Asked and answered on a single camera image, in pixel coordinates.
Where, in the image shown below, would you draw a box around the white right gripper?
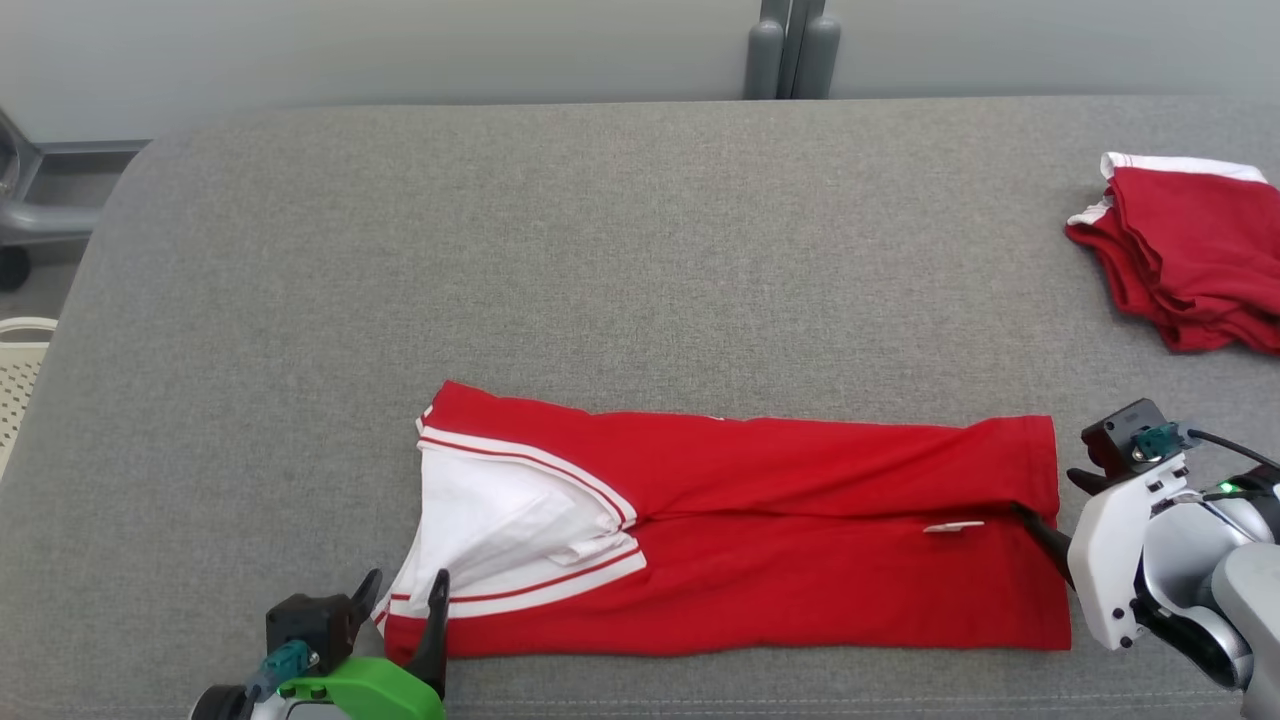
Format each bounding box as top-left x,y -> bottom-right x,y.
1012,455 -> 1191,651

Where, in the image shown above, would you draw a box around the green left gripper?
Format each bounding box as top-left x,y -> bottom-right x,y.
278,568 -> 452,720

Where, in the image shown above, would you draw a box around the red and white jersey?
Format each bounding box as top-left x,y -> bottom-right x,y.
372,380 -> 1073,663

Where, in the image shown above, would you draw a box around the red shorts with white hem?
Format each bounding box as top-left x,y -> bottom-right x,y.
1065,152 -> 1280,356

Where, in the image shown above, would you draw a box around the cream perforated laundry basket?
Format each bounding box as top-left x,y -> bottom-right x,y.
0,317 -> 58,481

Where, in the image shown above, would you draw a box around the grey metal stand posts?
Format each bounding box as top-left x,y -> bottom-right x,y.
743,0 -> 843,101

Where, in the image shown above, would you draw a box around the black cable with teal connector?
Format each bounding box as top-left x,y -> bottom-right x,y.
1135,422 -> 1280,471
245,640 -> 319,703

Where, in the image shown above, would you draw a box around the grey metal frame with caster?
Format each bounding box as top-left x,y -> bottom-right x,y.
0,105 -> 151,293

